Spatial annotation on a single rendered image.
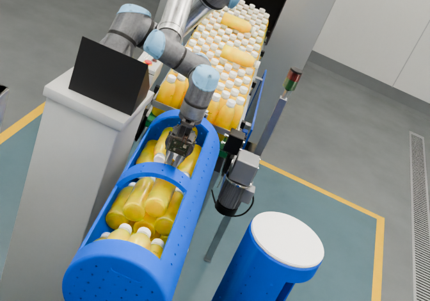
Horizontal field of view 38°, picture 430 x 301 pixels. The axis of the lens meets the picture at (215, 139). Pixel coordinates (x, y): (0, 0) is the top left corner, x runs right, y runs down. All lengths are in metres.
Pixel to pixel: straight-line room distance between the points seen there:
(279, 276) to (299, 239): 0.17
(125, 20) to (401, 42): 4.86
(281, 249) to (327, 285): 1.76
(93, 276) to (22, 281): 1.27
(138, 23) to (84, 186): 0.66
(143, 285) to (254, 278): 0.67
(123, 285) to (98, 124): 0.83
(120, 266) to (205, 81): 0.56
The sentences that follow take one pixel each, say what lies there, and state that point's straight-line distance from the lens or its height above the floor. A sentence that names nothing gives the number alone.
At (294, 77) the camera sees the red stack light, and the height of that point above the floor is 1.23.
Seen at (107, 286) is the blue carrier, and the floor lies 1.12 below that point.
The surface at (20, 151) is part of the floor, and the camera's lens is 3.96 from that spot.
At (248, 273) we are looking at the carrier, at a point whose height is 0.91.
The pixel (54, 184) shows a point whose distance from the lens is 2.52.
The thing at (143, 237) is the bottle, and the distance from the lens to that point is 1.72.
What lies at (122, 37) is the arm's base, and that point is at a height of 1.37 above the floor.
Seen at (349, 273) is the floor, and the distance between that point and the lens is 4.10.
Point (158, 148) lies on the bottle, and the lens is 2.20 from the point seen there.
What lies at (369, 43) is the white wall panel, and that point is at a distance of 6.90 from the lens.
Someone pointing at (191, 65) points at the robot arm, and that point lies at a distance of 1.84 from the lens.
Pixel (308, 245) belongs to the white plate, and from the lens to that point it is 2.25.
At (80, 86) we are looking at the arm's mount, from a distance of 2.33.
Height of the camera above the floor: 2.29
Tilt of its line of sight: 29 degrees down
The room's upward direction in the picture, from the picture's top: 23 degrees clockwise
